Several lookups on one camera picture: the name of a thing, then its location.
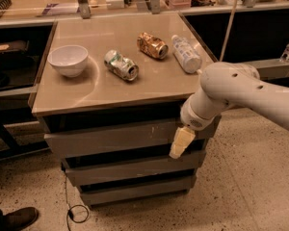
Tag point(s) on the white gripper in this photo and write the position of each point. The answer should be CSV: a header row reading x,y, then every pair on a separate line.
x,y
192,117

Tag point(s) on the grey top drawer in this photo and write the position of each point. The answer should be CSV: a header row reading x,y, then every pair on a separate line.
x,y
112,138

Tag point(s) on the grey drawer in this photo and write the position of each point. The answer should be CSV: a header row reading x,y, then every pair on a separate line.
x,y
134,169
146,190
112,138

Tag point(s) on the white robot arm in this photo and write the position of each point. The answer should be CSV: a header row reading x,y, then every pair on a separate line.
x,y
221,86

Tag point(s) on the grey drawer cabinet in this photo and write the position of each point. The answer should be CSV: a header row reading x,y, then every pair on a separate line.
x,y
98,97

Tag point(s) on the grey middle drawer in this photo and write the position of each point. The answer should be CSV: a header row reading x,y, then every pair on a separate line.
x,y
134,169

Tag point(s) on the grey bottom drawer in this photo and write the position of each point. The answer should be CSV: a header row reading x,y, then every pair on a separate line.
x,y
146,190

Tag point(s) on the clear plastic water bottle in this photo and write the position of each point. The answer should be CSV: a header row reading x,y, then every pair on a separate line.
x,y
187,56

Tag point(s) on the white pole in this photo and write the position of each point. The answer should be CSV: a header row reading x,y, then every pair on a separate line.
x,y
228,29

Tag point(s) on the crushed orange soda can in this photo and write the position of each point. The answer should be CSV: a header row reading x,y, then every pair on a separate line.
x,y
152,46

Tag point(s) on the crushed green soda can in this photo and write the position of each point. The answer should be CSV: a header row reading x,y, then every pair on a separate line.
x,y
123,67

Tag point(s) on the white bowl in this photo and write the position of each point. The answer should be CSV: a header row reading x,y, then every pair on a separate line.
x,y
69,60

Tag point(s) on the purple white paper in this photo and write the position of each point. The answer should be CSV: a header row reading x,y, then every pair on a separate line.
x,y
60,9

